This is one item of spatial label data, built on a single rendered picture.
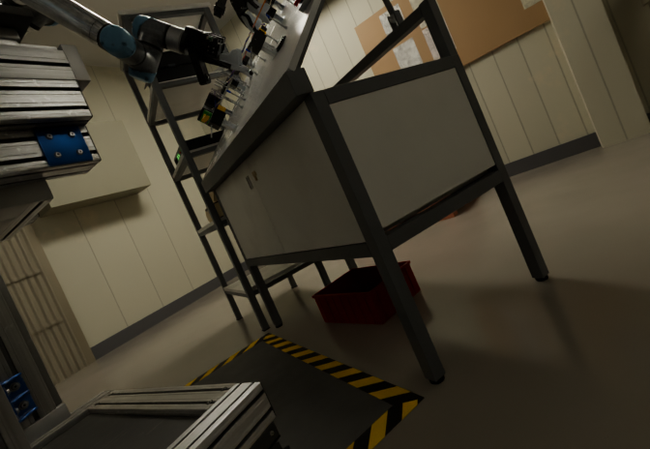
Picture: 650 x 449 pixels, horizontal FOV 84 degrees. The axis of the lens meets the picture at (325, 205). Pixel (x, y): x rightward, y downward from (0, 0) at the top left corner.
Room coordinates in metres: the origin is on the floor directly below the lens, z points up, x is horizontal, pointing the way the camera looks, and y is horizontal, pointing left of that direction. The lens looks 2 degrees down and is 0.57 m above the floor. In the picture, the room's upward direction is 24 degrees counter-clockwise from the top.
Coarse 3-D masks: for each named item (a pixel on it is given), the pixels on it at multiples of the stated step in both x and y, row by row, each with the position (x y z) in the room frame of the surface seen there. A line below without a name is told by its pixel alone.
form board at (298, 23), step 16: (320, 0) 0.96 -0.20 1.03; (288, 16) 1.35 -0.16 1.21; (304, 16) 0.98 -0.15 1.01; (272, 32) 1.76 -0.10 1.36; (288, 32) 1.15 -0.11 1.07; (304, 32) 0.91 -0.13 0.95; (288, 48) 1.00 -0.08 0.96; (256, 64) 1.81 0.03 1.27; (272, 64) 1.20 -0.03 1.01; (288, 64) 0.88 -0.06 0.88; (256, 80) 1.45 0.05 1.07; (272, 80) 1.03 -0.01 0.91; (240, 96) 1.92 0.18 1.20; (256, 96) 1.22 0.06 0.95; (240, 112) 1.52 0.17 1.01; (224, 128) 1.99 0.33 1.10; (240, 128) 1.27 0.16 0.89; (224, 144) 1.56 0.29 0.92
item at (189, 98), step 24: (120, 24) 2.00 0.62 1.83; (192, 24) 2.27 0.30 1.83; (216, 24) 2.17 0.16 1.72; (216, 72) 2.14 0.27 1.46; (168, 96) 2.15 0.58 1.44; (192, 96) 2.30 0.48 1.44; (168, 120) 1.93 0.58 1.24; (216, 144) 2.05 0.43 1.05; (168, 168) 2.41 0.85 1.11; (192, 168) 1.93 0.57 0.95; (192, 216) 2.41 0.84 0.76; (216, 216) 1.94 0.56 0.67; (216, 264) 2.41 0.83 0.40; (240, 264) 1.94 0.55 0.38; (288, 264) 2.19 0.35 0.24; (240, 288) 2.08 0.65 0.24
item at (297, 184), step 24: (288, 120) 1.02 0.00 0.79; (264, 144) 1.20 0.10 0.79; (288, 144) 1.07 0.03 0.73; (312, 144) 0.96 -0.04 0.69; (264, 168) 1.27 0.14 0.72; (288, 168) 1.12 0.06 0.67; (312, 168) 1.00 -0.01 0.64; (264, 192) 1.35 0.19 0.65; (288, 192) 1.18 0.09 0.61; (312, 192) 1.05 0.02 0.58; (336, 192) 0.95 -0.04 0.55; (288, 216) 1.25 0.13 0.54; (312, 216) 1.10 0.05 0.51; (336, 216) 0.99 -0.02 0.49; (288, 240) 1.33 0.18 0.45; (312, 240) 1.16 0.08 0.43; (336, 240) 1.04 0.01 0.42; (360, 240) 0.94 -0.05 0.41
